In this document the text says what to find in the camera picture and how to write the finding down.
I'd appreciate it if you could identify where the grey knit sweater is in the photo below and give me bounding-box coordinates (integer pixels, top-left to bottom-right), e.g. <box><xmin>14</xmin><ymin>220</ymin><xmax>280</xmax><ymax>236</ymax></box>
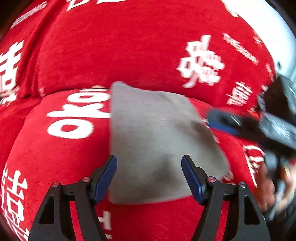
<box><xmin>109</xmin><ymin>82</ymin><xmax>229</xmax><ymax>204</ymax></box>

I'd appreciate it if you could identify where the red wedding blanket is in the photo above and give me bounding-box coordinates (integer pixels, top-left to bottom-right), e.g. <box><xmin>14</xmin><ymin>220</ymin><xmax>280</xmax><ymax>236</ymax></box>
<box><xmin>1</xmin><ymin>1</ymin><xmax>274</xmax><ymax>240</ymax></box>

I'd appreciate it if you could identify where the person's right hand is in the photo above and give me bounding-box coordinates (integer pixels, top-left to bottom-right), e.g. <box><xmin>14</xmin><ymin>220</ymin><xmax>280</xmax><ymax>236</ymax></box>
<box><xmin>254</xmin><ymin>163</ymin><xmax>295</xmax><ymax>214</ymax></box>

